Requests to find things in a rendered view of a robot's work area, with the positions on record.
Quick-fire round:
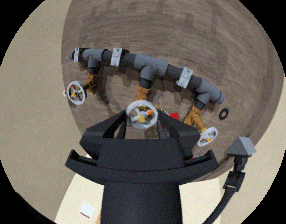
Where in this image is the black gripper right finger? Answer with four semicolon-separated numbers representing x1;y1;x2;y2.
157;109;201;151

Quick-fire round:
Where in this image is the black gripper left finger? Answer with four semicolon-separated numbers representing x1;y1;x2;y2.
83;109;127;139

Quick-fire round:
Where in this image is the red square tag with gold chain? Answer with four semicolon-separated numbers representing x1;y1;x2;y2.
139;106;178;120

